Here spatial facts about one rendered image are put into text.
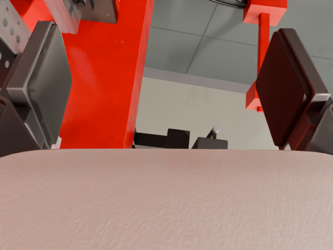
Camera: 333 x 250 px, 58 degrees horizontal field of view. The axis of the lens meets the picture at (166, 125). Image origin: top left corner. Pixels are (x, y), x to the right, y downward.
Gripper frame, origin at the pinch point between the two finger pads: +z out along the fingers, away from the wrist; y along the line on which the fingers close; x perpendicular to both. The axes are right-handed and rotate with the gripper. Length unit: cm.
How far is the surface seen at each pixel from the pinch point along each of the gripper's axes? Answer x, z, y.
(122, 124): -71, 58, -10
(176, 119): -231, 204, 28
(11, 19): -26, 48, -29
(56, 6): -41, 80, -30
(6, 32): -27, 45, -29
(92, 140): -74, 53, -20
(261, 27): -102, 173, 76
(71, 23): -48, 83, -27
